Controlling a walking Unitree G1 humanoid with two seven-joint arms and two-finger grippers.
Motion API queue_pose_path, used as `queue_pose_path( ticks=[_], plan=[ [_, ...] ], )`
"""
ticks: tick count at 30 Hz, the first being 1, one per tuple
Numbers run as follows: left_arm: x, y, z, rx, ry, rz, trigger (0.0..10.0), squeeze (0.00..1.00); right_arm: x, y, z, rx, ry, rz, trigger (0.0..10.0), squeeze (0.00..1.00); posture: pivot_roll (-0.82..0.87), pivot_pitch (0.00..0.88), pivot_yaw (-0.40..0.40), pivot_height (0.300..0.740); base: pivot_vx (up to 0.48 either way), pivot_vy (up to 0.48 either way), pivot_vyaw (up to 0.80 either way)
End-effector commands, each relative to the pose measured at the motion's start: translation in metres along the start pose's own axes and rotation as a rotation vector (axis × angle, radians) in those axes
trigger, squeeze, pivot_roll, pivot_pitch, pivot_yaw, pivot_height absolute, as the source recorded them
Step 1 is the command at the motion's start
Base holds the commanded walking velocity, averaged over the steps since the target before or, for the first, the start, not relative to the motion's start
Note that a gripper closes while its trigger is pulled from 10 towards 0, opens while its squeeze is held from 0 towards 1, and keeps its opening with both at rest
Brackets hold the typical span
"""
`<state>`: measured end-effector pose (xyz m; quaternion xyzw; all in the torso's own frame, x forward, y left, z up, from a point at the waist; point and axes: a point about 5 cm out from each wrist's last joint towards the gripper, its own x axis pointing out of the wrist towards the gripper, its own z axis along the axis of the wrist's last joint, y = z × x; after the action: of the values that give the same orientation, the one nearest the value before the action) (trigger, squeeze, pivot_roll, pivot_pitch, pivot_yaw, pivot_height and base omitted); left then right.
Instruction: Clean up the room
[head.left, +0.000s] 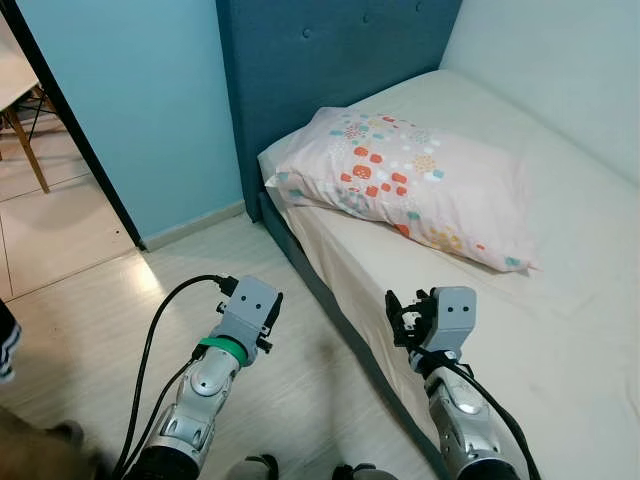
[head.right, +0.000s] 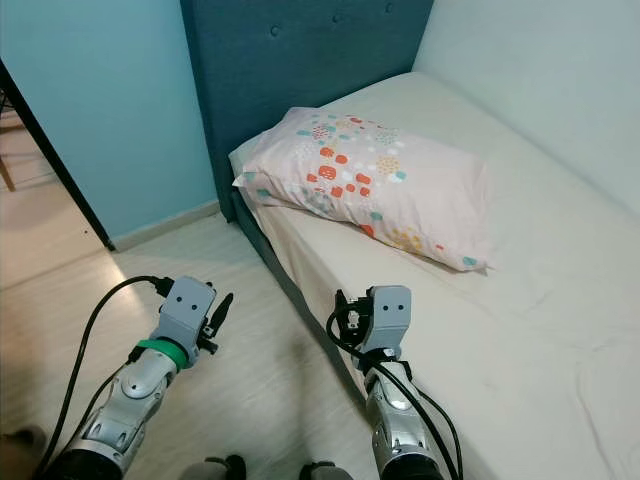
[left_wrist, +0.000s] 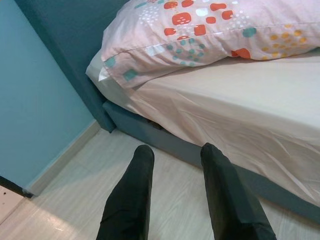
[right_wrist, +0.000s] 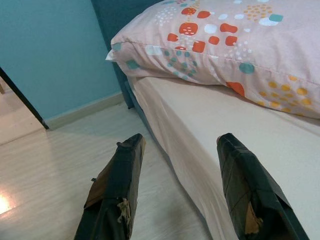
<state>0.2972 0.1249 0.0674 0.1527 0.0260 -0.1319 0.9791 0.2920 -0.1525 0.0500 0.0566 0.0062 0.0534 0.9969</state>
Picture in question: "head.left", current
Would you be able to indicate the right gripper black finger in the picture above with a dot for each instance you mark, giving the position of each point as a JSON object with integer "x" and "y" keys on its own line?
{"x": 394, "y": 308}
{"x": 422, "y": 297}

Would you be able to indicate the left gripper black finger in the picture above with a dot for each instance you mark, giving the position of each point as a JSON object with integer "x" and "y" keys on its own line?
{"x": 275, "y": 308}

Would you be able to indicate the pink patterned pillow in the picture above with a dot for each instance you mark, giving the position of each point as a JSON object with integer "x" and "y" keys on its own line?
{"x": 430, "y": 190}

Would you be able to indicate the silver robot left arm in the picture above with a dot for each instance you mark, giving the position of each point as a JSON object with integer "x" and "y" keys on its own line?
{"x": 200, "y": 400}

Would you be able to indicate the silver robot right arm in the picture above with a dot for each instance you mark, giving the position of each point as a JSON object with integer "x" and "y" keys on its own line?
{"x": 460, "y": 410}

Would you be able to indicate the white baseboard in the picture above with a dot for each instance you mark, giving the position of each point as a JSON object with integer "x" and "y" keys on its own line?
{"x": 195, "y": 225}

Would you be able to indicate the grey robot left leg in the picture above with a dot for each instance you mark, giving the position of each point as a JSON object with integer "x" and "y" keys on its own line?
{"x": 250, "y": 468}

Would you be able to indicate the cream sheeted bed mattress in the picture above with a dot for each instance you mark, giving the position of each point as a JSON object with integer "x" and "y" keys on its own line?
{"x": 560, "y": 330}

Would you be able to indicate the blue upholstered headboard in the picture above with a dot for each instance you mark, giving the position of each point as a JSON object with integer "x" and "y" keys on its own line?
{"x": 320, "y": 70}

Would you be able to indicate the person's dark striped leg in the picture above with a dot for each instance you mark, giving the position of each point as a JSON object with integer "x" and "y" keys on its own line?
{"x": 6, "y": 340}

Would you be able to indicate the white table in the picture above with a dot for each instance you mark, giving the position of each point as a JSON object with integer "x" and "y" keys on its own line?
{"x": 12, "y": 70}

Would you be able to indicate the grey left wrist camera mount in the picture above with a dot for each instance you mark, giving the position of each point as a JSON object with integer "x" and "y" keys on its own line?
{"x": 250, "y": 305}

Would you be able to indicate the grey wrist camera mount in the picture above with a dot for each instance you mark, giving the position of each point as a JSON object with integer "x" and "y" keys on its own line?
{"x": 250, "y": 305}
{"x": 455, "y": 315}

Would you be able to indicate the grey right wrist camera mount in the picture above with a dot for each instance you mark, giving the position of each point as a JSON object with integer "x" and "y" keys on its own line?
{"x": 455, "y": 315}

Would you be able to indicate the dark blue bed frame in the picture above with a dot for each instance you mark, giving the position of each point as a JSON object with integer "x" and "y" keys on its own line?
{"x": 335, "y": 310}

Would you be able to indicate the black door frame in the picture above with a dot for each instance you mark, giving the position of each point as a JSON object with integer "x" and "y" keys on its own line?
{"x": 70, "y": 120}

